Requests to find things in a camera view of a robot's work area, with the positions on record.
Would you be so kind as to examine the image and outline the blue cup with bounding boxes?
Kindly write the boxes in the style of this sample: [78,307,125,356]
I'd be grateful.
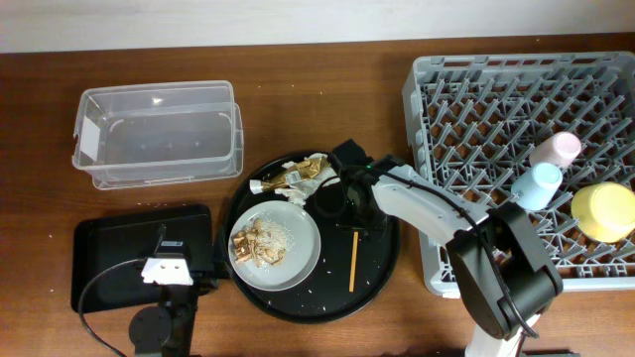
[511,163,563,211]

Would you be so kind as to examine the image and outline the pink cup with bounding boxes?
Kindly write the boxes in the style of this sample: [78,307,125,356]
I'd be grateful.
[529,132,581,169]

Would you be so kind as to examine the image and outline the yellow bowl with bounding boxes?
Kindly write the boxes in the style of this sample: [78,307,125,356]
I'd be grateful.
[571,182,634,243]

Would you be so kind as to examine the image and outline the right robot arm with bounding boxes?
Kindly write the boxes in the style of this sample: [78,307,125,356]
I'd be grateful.
[327,140,564,356]

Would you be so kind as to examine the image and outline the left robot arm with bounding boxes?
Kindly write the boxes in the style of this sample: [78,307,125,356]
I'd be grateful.
[128,224,224,356]

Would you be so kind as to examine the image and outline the grey dishwasher rack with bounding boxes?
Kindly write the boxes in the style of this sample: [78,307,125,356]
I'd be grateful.
[402,52,634,292]

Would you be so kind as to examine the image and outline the round black serving tray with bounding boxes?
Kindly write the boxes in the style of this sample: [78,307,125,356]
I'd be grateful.
[221,183,401,324]

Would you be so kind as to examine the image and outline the black rectangular tray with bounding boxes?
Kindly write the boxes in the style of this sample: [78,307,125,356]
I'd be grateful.
[70,204,212,313]

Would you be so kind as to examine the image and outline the crumpled white napkin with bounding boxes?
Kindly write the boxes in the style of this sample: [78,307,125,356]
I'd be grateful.
[249,153,339,207]

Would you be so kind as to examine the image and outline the gold foil wrapper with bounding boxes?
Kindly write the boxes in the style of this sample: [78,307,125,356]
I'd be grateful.
[253,155,330,191]

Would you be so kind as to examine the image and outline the grey plate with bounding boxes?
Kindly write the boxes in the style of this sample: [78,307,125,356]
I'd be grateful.
[227,200,321,292]

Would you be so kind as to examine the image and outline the food scraps with rice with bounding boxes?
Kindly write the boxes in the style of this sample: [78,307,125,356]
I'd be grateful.
[230,218,294,268]

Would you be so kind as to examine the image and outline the clear plastic storage bin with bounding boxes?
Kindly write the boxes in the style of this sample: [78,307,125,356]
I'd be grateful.
[71,80,244,190]

